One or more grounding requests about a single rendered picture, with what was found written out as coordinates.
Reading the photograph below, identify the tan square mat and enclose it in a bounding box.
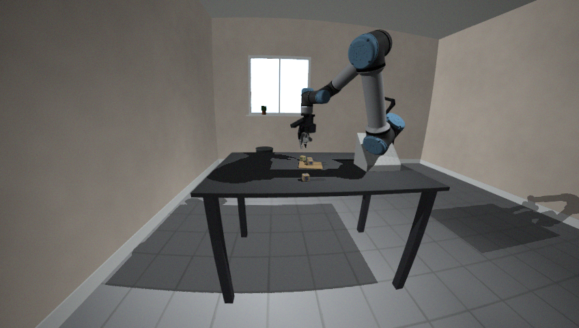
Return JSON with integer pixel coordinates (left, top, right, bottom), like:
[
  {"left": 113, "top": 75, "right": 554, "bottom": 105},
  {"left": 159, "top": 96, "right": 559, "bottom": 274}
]
[{"left": 298, "top": 161, "right": 323, "bottom": 169}]

